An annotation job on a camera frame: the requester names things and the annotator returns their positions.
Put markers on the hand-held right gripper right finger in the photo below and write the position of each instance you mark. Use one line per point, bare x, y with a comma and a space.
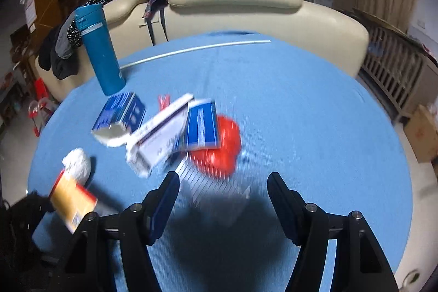
283, 213

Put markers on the blue white carton box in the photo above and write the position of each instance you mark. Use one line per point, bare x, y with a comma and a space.
119, 110
202, 124

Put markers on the cream leather sofa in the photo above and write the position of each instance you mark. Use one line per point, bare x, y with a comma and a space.
239, 11

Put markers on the wooden crib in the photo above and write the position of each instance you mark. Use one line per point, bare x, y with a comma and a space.
393, 73

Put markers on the crumpled white paper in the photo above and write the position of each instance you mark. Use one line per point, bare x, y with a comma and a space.
78, 162

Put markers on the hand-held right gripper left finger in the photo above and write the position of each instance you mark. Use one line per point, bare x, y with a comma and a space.
164, 210

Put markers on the orange bag with red netting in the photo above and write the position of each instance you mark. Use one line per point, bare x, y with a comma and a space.
226, 148

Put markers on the yellow orange packet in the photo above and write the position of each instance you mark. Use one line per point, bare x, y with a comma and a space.
70, 196

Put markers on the thin white rod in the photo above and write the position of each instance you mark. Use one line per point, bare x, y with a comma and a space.
219, 45

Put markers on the small red clip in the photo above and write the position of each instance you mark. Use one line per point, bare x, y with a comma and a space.
163, 102

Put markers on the teal thermos bottle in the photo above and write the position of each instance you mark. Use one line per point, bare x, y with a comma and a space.
101, 52

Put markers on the cardboard box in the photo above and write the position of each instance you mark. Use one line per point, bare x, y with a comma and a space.
422, 134

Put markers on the long white carton box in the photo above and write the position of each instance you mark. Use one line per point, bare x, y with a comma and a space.
154, 138

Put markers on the red plastic stool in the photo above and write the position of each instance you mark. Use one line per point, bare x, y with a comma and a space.
40, 86

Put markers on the wall poster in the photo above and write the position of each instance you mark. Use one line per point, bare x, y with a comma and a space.
30, 9

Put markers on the dark clothes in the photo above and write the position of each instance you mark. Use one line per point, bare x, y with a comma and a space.
63, 68

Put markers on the clear plastic package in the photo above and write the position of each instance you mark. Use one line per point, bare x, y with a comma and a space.
212, 186

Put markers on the grey garment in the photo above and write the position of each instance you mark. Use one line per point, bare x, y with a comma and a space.
63, 42

